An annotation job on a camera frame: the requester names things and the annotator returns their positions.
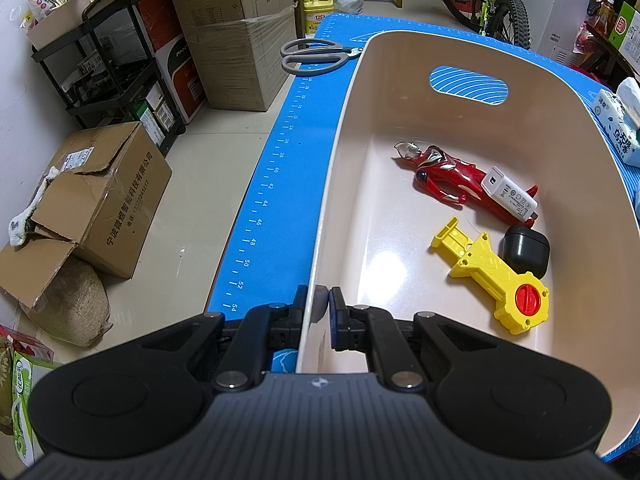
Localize beige plastic storage bin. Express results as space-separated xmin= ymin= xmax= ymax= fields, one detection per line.
xmin=310 ymin=30 xmax=639 ymax=454

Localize lower cardboard box stack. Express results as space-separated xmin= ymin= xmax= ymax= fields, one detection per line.
xmin=186 ymin=6 xmax=296 ymax=112

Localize black earbuds case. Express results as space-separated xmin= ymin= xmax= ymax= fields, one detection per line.
xmin=499 ymin=226 xmax=550 ymax=280

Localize burlap sack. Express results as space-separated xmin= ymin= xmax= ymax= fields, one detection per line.
xmin=20 ymin=257 xmax=113 ymax=348

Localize black metal shelf rack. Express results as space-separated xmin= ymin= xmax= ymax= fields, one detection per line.
xmin=32 ymin=0 xmax=186 ymax=155

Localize white power adapter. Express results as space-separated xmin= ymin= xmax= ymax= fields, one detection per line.
xmin=480 ymin=166 xmax=538 ymax=224

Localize red ultraman toy figure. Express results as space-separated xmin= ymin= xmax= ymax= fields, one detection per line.
xmin=394 ymin=141 xmax=535 ymax=228

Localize blue silicone mat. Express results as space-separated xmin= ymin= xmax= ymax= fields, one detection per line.
xmin=208 ymin=14 xmax=639 ymax=457

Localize yellow oil jug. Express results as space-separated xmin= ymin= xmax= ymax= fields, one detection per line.
xmin=302 ymin=0 xmax=334 ymax=37

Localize green white carton box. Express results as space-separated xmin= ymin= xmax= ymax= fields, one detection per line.
xmin=608 ymin=2 xmax=640 ymax=74

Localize torn cardboard box on floor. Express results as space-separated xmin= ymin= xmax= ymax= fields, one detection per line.
xmin=1 ymin=122 xmax=171 ymax=308

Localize grey handled scissors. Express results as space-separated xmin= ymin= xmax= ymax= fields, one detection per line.
xmin=280 ymin=38 xmax=363 ymax=77

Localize tissue box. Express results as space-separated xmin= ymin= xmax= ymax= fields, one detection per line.
xmin=591 ymin=77 xmax=640 ymax=167

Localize yellow toy launcher red dial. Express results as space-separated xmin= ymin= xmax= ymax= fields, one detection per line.
xmin=431 ymin=217 xmax=550 ymax=335

